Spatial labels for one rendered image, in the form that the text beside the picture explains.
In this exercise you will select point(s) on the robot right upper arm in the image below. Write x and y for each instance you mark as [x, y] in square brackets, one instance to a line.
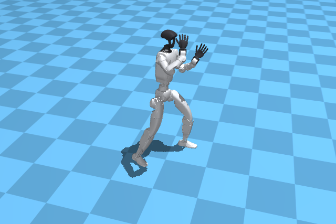
[161, 60]

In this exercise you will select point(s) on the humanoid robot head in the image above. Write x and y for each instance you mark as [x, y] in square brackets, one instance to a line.
[168, 35]

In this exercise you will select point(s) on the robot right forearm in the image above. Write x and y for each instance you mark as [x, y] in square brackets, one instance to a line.
[176, 64]

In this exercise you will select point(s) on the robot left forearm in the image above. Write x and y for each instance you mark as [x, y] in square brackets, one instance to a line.
[190, 65]

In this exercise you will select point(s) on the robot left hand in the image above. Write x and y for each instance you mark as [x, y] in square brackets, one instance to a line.
[199, 53]

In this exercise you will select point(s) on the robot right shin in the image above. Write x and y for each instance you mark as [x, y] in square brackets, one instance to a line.
[144, 143]

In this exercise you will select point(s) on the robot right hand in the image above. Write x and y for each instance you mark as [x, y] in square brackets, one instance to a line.
[182, 43]

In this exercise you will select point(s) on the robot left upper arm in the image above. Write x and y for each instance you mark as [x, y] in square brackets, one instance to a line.
[181, 68]

